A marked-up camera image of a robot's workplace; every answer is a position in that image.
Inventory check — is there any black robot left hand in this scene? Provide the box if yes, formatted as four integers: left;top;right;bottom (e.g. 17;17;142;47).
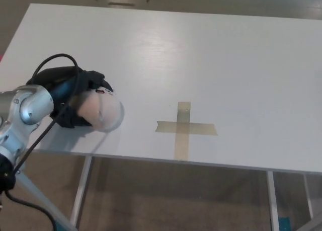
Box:
25;66;115;129

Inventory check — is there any pink dumpling toy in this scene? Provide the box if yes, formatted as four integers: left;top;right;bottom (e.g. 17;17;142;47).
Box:
75;88;125;132

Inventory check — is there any white table leg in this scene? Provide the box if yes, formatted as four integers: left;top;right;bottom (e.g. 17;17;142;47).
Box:
303;175;315;219
70;156;93;228
266;171;280;231

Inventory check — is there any blue floor tape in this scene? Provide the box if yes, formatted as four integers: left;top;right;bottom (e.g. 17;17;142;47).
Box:
278;217;292;231

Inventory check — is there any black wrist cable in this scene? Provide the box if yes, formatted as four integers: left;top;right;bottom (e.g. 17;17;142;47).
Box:
0;53;81;231

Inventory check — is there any blue-grey metal frame bar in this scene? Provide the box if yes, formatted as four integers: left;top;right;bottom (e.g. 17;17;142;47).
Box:
14;172;78;231

